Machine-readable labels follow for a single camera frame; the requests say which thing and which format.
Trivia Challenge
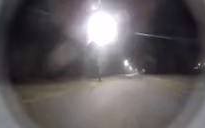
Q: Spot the street lamp pole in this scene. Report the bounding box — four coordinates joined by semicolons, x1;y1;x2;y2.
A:
86;0;119;82

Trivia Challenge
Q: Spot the grey asphalt path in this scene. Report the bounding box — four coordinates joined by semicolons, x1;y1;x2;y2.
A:
21;73;198;128

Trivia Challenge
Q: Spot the row of distant street lamps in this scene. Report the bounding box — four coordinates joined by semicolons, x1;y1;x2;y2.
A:
122;59;147;76

